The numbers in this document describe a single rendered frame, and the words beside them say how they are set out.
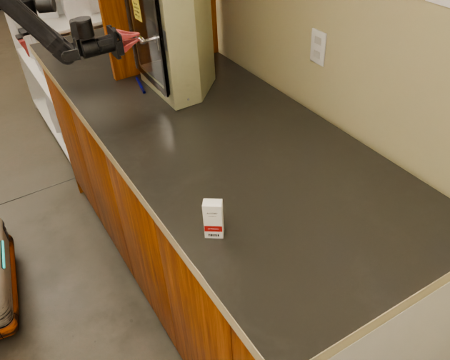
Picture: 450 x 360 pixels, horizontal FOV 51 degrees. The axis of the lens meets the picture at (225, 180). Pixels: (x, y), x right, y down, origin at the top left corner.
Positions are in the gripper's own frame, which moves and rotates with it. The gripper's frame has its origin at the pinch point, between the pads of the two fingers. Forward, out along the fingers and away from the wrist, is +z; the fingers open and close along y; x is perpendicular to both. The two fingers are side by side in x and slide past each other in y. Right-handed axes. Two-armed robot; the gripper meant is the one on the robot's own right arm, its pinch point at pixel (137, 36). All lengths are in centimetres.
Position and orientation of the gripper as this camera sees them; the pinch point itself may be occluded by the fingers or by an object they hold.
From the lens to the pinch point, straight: 171.9
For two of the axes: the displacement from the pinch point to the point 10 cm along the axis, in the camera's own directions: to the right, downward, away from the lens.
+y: -0.5, -7.9, -6.1
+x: -5.1, -5.1, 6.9
